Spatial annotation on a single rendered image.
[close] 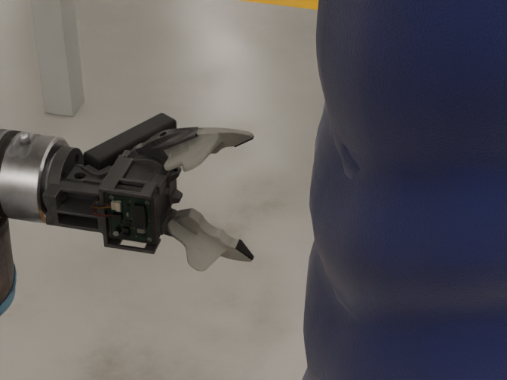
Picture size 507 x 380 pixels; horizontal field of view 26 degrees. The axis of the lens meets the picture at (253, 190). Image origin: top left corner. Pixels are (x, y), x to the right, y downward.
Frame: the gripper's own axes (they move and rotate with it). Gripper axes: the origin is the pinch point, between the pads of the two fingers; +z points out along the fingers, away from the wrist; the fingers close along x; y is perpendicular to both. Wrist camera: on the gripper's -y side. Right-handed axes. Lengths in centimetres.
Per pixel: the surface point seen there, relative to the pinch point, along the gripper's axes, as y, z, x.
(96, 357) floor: -126, -77, -158
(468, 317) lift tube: 37.1, 21.5, 20.7
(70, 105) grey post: -248, -132, -153
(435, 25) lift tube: 37, 18, 39
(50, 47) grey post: -248, -138, -128
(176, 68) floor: -294, -104, -157
